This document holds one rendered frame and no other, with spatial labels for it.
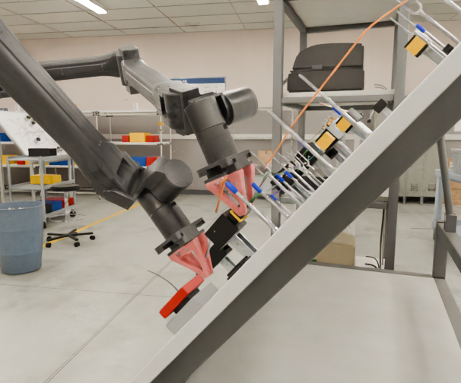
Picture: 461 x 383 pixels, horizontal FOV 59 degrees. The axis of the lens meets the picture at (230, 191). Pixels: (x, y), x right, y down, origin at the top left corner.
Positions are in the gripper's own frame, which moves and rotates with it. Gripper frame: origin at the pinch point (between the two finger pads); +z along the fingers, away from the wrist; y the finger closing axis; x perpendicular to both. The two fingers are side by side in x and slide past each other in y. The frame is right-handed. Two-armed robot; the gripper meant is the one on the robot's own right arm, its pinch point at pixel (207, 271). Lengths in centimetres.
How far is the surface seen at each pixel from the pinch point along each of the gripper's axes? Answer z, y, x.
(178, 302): -0.7, -25.1, -11.8
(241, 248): -0.2, -1.1, -9.6
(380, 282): 41, 73, -4
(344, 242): 30, 103, 7
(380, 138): -3.1, -26.0, -41.1
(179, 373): 9.3, -16.2, 3.6
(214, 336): 7.2, -15.4, -5.3
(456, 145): 125, 797, -64
